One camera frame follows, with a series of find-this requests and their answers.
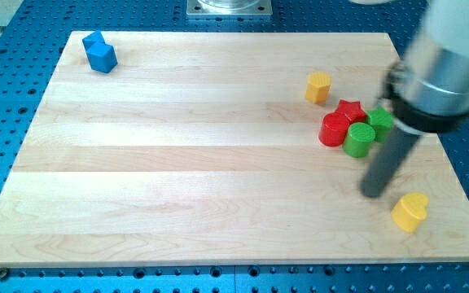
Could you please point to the green cylinder block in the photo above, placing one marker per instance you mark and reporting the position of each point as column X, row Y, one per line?
column 358, row 139

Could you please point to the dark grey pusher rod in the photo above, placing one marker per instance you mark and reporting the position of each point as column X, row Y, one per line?
column 396, row 147

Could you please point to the yellow hexagon block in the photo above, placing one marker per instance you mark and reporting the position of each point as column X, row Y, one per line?
column 318, row 87

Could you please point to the light wooden board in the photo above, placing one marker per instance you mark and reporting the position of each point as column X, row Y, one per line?
column 201, row 149

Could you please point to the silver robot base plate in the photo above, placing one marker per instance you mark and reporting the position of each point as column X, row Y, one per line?
column 228, row 7

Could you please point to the yellow heart block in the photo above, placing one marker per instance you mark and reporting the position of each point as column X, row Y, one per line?
column 410, row 211

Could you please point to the red star block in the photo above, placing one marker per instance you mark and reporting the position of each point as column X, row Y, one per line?
column 351, row 110

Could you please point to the green star block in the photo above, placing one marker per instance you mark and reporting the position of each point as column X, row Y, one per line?
column 381, row 121

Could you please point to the blue block behind cube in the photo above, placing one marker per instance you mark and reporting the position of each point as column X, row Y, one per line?
column 92, row 38

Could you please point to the red cylinder block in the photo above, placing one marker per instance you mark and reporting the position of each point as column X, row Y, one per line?
column 333, row 129

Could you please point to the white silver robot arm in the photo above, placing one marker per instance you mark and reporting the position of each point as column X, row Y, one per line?
column 429, row 86

